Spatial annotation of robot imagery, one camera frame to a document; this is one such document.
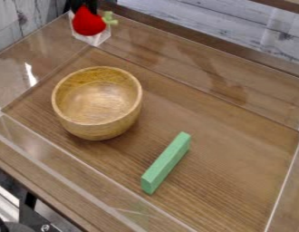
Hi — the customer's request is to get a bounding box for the green rectangular block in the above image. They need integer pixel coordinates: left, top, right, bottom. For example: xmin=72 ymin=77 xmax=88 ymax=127
xmin=140 ymin=131 xmax=191 ymax=195

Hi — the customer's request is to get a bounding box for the wooden bowl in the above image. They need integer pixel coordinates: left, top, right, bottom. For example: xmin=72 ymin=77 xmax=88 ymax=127
xmin=52 ymin=66 xmax=143 ymax=140

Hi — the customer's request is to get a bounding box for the clear acrylic corner bracket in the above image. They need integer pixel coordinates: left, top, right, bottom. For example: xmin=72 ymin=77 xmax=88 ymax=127
xmin=68 ymin=11 xmax=111 ymax=47

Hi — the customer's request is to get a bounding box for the black table leg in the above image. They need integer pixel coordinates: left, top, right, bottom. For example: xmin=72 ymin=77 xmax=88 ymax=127
xmin=24 ymin=192 xmax=38 ymax=209

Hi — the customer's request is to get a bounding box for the clear acrylic tray wall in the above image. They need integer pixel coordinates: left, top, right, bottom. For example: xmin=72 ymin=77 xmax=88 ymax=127
xmin=0 ymin=110 xmax=196 ymax=232

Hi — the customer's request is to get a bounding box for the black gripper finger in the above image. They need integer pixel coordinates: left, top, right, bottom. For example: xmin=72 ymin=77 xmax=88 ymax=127
xmin=87 ymin=0 xmax=99 ymax=15
xmin=70 ymin=0 xmax=84 ymax=13

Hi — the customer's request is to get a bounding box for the black metal base plate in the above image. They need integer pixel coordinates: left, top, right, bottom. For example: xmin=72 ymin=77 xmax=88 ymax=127
xmin=20 ymin=205 xmax=62 ymax=232

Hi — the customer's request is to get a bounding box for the red plush strawberry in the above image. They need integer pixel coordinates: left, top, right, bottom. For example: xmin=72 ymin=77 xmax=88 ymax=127
xmin=72 ymin=5 xmax=119 ymax=36

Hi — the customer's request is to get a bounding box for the black cable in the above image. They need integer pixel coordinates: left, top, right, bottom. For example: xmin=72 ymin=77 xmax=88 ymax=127
xmin=0 ymin=213 xmax=20 ymax=232

